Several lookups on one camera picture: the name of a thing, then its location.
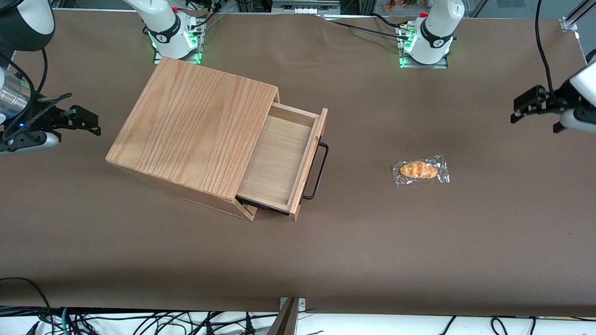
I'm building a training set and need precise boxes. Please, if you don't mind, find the grey background equipment rack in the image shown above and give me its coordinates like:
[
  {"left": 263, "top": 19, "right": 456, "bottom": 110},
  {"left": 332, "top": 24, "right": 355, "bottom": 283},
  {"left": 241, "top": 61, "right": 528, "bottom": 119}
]
[{"left": 271, "top": 0, "right": 341, "bottom": 15}]

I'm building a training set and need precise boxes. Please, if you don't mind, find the black metal drawer handle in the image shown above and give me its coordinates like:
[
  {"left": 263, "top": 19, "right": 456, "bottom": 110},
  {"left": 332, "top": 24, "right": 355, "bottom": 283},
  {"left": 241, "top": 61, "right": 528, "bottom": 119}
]
[{"left": 302, "top": 141, "right": 330, "bottom": 200}]

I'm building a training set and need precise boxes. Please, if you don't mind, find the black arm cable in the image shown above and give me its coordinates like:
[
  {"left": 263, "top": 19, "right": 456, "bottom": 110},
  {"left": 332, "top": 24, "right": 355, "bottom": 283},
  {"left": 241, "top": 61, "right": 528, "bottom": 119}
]
[
  {"left": 535, "top": 0, "right": 557, "bottom": 96},
  {"left": 34, "top": 48, "right": 49, "bottom": 94}
]

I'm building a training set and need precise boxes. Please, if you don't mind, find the light wooden drawer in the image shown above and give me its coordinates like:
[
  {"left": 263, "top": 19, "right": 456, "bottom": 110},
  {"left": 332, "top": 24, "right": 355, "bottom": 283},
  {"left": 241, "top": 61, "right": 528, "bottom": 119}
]
[{"left": 235, "top": 102, "right": 329, "bottom": 223}]

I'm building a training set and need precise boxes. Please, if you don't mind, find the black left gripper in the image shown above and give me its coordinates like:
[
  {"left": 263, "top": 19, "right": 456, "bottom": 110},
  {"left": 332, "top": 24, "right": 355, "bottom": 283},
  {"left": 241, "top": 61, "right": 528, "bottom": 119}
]
[{"left": 510, "top": 78, "right": 578, "bottom": 124}]

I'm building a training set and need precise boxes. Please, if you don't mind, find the bread roll in clear wrapper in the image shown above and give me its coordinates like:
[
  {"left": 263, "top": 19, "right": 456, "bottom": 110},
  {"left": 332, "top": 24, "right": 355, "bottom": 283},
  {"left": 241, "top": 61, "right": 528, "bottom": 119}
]
[{"left": 392, "top": 154, "right": 451, "bottom": 188}]

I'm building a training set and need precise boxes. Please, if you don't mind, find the aluminium frame profile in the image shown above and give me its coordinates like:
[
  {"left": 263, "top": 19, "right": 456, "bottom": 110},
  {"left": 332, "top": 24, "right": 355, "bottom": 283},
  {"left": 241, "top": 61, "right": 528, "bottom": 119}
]
[{"left": 560, "top": 0, "right": 596, "bottom": 62}]

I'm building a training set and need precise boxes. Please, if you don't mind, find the light wooden drawer cabinet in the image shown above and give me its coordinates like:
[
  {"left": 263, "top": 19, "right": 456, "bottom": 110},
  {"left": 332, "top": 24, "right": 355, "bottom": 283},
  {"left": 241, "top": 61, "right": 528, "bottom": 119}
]
[{"left": 106, "top": 56, "right": 281, "bottom": 222}]

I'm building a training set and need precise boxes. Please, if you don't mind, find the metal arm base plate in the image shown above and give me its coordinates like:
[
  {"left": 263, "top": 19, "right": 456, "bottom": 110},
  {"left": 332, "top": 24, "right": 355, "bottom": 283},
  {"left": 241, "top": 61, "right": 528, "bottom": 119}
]
[
  {"left": 398, "top": 23, "right": 449, "bottom": 70},
  {"left": 153, "top": 18, "right": 205, "bottom": 65}
]

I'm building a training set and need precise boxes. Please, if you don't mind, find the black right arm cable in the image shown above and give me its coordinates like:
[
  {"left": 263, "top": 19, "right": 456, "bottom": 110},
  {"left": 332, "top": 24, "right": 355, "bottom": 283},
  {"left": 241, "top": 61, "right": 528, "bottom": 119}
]
[{"left": 34, "top": 48, "right": 49, "bottom": 94}]

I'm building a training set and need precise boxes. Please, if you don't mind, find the silver metal bracket plate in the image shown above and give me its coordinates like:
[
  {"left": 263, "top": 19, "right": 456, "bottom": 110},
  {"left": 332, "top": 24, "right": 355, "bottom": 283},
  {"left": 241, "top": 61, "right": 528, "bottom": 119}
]
[{"left": 279, "top": 297, "right": 306, "bottom": 313}]

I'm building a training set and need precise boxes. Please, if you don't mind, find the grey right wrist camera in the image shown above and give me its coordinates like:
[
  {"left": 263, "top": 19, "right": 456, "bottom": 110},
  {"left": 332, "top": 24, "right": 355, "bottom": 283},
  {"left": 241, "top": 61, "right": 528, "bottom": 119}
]
[{"left": 0, "top": 132, "right": 60, "bottom": 156}]

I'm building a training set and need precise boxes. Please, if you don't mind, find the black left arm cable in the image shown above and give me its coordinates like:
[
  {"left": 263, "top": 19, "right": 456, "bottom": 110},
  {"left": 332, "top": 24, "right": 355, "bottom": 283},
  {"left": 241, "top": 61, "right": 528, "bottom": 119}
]
[{"left": 535, "top": 0, "right": 557, "bottom": 96}]

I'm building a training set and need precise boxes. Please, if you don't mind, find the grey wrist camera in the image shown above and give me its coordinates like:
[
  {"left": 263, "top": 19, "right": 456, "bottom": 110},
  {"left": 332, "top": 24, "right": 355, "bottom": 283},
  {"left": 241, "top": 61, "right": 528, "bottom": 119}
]
[
  {"left": 553, "top": 107, "right": 596, "bottom": 134},
  {"left": 0, "top": 132, "right": 60, "bottom": 156}
]

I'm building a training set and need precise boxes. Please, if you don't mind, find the black looped floor cable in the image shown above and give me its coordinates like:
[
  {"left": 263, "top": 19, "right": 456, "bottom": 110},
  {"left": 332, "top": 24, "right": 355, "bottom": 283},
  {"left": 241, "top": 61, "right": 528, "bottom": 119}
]
[{"left": 0, "top": 277, "right": 53, "bottom": 335}]

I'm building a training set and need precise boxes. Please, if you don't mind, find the black cable on table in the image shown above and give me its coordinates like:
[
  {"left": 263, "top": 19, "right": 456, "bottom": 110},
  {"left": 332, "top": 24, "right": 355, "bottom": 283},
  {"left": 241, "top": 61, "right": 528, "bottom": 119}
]
[{"left": 321, "top": 14, "right": 410, "bottom": 40}]

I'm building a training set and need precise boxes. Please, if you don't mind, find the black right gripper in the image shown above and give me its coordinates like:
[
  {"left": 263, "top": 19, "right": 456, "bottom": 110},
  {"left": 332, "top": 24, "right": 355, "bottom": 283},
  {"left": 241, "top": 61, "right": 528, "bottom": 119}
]
[{"left": 2, "top": 105, "right": 102, "bottom": 141}]

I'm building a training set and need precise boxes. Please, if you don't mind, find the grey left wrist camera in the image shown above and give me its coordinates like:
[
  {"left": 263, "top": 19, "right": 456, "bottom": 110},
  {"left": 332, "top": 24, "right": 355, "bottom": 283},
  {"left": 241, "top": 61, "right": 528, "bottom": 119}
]
[{"left": 553, "top": 107, "right": 596, "bottom": 134}]

